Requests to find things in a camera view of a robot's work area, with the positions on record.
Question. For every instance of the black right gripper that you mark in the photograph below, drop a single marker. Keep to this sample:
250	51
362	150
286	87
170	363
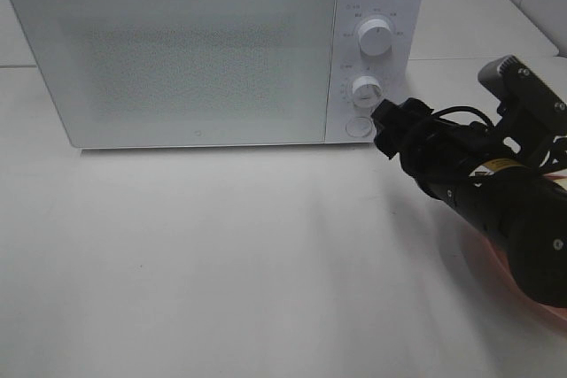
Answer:
436	151

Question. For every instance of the round door release button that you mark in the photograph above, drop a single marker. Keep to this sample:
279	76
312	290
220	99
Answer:
359	127

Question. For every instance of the pink round plate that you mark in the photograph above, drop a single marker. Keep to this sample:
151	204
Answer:
489	267

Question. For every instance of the white microwave door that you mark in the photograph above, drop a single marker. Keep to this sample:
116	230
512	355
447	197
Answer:
172	73

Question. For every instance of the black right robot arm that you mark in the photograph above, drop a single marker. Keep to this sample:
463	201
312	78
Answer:
526	220

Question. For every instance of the lower white timer knob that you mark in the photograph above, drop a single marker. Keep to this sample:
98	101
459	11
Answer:
366	92

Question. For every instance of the upper white power knob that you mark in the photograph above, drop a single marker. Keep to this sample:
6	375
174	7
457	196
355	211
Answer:
374	36

